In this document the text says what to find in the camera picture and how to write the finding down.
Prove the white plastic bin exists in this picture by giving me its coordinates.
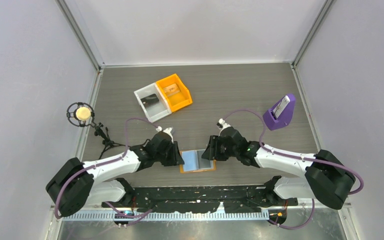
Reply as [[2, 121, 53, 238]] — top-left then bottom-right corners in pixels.
[[133, 82, 172, 123]]

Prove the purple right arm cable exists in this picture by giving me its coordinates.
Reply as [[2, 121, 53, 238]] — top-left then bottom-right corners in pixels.
[[221, 109, 365, 231]]

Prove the purple metronome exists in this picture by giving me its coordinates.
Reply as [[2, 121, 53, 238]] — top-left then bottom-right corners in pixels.
[[262, 93, 296, 131]]

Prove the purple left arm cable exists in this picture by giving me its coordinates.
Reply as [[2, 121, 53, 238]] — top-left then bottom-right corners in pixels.
[[53, 117, 161, 229]]

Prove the black credit card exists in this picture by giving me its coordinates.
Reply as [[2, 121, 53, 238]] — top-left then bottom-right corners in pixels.
[[197, 149, 214, 170], [140, 93, 160, 108]]

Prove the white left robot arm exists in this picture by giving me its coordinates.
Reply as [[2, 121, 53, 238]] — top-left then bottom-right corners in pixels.
[[45, 127, 184, 219]]

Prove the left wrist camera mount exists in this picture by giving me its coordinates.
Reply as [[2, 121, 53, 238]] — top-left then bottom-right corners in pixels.
[[155, 126, 174, 140]]

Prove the microphone with shock mount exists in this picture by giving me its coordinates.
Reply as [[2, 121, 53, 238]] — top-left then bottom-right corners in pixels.
[[66, 102, 96, 128]]

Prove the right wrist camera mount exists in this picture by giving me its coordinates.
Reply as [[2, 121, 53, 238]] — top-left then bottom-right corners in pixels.
[[216, 118, 231, 135]]

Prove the aluminium front rail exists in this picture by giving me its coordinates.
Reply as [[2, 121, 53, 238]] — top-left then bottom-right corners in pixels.
[[62, 209, 269, 222]]

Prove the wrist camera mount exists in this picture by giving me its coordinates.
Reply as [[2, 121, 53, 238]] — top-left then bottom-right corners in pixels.
[[216, 118, 231, 135], [155, 126, 174, 140]]

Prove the orange plastic bin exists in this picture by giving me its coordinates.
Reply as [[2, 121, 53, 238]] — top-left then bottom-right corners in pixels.
[[156, 73, 193, 113]]

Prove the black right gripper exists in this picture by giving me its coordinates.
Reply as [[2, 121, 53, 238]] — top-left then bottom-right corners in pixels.
[[201, 135, 239, 162]]

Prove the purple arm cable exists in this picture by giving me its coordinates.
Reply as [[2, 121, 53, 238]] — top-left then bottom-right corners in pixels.
[[53, 117, 161, 229], [221, 109, 365, 231]]

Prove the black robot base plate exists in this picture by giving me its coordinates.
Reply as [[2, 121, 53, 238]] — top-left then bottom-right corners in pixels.
[[111, 185, 298, 214]]

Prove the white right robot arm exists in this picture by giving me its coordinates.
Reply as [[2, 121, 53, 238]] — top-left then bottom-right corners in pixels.
[[201, 126, 357, 210]]

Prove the black microphone tripod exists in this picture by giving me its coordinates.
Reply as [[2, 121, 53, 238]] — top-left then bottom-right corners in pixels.
[[93, 122, 126, 160]]

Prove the tan card stack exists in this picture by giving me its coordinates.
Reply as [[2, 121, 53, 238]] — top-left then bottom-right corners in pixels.
[[163, 83, 180, 97]]

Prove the orange card holder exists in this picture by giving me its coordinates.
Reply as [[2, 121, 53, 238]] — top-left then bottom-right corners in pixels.
[[179, 149, 216, 174]]

